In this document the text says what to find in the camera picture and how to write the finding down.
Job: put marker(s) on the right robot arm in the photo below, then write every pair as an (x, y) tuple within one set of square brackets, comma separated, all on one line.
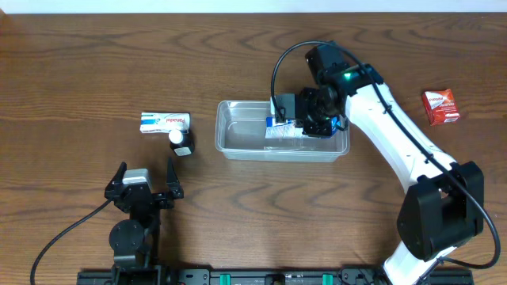
[(443, 206)]

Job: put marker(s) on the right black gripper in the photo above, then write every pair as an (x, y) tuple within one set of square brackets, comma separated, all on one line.
[(299, 109)]

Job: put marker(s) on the blue Kool Fever box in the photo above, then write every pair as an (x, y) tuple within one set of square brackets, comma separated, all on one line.
[(298, 129)]

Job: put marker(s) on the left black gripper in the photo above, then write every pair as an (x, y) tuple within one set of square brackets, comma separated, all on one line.
[(142, 194)]

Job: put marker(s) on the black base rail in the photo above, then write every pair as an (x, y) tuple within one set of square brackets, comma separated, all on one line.
[(201, 276)]

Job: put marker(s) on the dark bottle white cap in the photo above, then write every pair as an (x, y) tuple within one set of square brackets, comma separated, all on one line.
[(181, 142)]

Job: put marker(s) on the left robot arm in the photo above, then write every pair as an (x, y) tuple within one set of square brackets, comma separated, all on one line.
[(135, 240)]

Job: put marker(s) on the white Panadol box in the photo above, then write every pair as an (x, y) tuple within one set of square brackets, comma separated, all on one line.
[(156, 122)]

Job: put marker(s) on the clear plastic container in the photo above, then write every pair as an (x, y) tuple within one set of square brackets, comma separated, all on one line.
[(240, 135)]

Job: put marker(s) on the red Panadol box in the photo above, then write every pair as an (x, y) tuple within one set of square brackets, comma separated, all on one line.
[(440, 106)]

